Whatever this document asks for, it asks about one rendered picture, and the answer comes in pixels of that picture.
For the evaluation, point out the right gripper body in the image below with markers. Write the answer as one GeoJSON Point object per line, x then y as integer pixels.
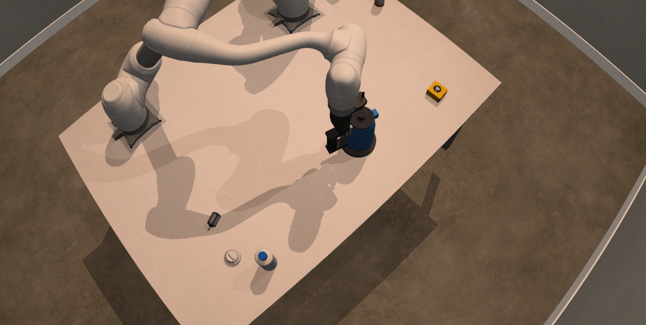
{"type": "Point", "coordinates": [341, 118]}

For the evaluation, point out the blue kettle with black handle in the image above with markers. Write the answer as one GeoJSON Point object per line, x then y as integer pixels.
{"type": "Point", "coordinates": [361, 138]}

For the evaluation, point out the grey bottle with blue cap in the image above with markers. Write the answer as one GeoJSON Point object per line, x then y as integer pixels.
{"type": "Point", "coordinates": [265, 259]}

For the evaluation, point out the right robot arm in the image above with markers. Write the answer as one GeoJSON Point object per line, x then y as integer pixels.
{"type": "Point", "coordinates": [174, 35]}

